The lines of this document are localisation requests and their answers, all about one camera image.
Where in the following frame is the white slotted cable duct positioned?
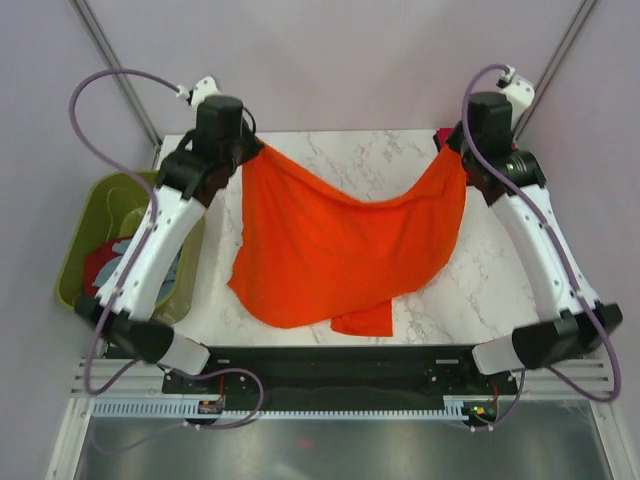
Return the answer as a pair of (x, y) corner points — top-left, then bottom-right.
(92, 398), (468, 421)

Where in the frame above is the light blue t shirt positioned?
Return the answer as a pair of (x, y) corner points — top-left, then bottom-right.
(92, 239), (184, 306)

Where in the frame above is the folded red t shirt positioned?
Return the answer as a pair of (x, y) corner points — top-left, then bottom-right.
(439, 127), (453, 148)

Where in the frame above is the left aluminium frame post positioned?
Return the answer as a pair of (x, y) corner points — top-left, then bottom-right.
(69, 0), (164, 151)

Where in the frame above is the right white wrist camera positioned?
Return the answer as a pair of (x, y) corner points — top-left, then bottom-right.
(496, 65), (535, 130)

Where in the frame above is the aluminium frame post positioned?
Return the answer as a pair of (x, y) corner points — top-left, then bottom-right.
(514, 0), (601, 141)
(69, 0), (164, 151)

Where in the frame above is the olive green plastic bin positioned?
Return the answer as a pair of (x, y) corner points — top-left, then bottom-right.
(56, 173), (205, 325)

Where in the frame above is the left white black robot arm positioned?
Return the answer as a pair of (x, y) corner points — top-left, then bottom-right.
(75, 94), (263, 393)

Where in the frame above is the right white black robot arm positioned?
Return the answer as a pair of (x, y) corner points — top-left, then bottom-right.
(446, 92), (622, 394)

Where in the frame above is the right aluminium frame post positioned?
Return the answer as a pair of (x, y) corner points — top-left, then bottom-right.
(514, 0), (601, 141)

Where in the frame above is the dark red t shirt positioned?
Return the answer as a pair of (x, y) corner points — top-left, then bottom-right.
(83, 237), (131, 297)

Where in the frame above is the orange t shirt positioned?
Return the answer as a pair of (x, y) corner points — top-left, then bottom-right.
(228, 147), (466, 337)

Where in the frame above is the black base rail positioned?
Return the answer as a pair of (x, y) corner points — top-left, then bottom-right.
(162, 345), (517, 411)

